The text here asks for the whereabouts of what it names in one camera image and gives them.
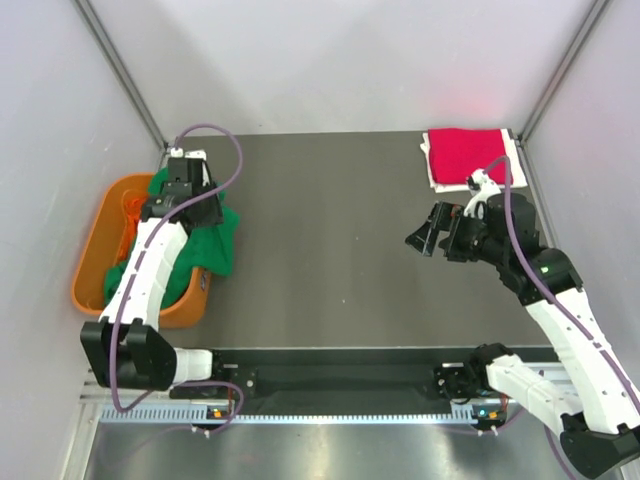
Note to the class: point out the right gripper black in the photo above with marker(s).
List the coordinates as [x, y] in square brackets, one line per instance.
[442, 218]

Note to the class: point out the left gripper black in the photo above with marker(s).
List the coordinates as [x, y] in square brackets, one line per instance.
[214, 217]

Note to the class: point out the green t shirt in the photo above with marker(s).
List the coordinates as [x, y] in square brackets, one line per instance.
[210, 248]

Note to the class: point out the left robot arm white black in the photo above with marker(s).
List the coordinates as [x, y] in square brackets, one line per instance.
[124, 346]

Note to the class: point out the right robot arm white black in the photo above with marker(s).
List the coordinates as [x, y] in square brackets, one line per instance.
[597, 423]

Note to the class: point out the orange t shirt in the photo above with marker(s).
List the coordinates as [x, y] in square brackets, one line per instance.
[131, 207]

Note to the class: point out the folded red t shirt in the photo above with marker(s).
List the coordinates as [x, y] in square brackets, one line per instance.
[454, 153]

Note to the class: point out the folded white t shirt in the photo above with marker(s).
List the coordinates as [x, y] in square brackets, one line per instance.
[517, 173]

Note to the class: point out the orange plastic basket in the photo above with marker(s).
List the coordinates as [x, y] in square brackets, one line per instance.
[101, 252]

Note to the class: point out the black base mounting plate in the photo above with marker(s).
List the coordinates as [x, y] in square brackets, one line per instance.
[388, 380]

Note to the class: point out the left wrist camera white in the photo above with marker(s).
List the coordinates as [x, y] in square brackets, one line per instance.
[178, 152]

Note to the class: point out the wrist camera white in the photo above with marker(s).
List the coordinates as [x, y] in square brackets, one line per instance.
[482, 188]
[178, 152]

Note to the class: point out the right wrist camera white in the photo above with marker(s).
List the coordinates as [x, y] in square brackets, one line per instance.
[482, 188]

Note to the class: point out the slotted grey cable duct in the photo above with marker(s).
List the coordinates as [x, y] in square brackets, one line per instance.
[204, 414]

